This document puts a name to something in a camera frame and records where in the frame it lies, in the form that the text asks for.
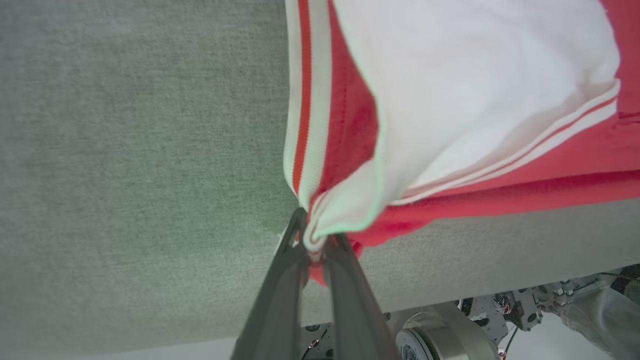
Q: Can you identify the grey wrinkled fabric cover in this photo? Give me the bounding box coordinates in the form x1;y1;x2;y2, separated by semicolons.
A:
559;285;640;360

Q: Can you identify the red and white jersey shirt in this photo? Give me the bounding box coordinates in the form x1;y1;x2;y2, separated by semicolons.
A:
282;0;640;287

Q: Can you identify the grey fabric sofa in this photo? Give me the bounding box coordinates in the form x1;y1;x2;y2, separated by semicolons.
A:
0;0;640;357

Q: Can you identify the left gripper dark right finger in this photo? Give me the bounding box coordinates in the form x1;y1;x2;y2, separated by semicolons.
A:
322;234;401;360

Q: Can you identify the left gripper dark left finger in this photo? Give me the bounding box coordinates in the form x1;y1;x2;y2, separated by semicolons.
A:
231;208;310;360

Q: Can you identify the robot waist metal mechanism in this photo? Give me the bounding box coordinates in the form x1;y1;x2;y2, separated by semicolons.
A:
300;264;640;360

